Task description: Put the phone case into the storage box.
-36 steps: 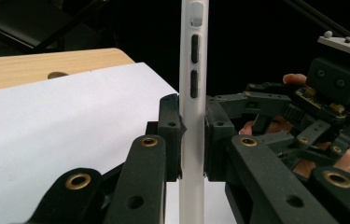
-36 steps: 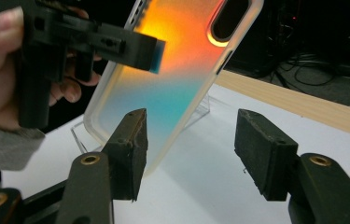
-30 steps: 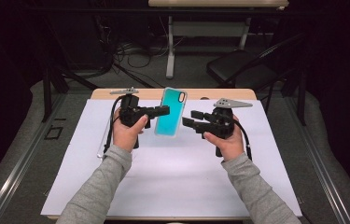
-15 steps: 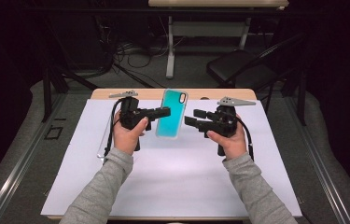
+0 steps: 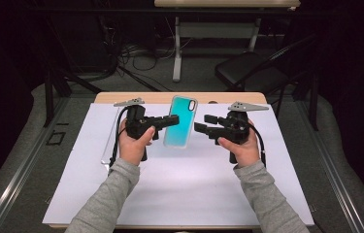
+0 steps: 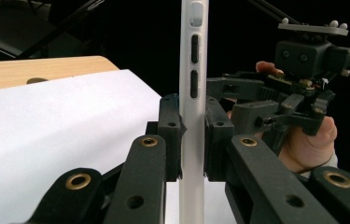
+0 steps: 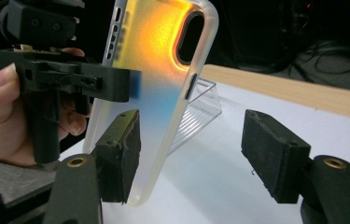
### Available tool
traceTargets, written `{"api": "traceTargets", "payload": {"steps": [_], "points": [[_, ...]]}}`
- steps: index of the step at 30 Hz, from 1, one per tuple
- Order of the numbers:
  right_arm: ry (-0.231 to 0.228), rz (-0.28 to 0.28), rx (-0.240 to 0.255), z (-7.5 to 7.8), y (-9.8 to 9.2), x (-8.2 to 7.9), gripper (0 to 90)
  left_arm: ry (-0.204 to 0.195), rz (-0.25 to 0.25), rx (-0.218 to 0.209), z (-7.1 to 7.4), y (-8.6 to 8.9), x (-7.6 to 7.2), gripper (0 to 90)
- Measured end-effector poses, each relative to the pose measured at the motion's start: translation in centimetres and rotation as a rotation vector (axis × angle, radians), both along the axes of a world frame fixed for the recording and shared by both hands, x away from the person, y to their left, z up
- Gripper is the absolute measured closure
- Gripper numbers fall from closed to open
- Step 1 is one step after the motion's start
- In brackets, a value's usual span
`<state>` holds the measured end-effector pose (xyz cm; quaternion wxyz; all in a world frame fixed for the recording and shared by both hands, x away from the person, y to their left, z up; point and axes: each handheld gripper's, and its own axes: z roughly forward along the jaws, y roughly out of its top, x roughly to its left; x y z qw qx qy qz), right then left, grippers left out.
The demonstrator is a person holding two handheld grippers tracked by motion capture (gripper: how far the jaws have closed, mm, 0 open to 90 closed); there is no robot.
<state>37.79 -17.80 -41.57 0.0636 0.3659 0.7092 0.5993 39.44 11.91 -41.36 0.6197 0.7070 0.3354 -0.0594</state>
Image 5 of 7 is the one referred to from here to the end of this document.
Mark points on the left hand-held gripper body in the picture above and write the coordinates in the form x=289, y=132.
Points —
x=136, y=121

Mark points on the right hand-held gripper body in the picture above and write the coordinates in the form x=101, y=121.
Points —
x=234, y=126

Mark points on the teal phone case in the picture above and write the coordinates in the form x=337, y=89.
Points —
x=182, y=126

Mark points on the clear plastic bin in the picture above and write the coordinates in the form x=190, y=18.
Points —
x=108, y=152

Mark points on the person's left hand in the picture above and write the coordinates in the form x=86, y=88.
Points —
x=132, y=149

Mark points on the person's right hand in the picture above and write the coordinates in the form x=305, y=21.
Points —
x=246, y=153

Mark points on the white table sheet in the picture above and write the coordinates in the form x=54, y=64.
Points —
x=186, y=181

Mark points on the black folding chair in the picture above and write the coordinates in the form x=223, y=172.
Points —
x=244, y=68

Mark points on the white-framed desk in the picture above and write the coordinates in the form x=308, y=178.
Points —
x=177, y=48

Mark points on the black metal stand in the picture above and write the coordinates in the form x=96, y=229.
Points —
x=314, y=103
x=49, y=97

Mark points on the metal floor rail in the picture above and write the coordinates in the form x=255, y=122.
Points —
x=14, y=184
x=338, y=184

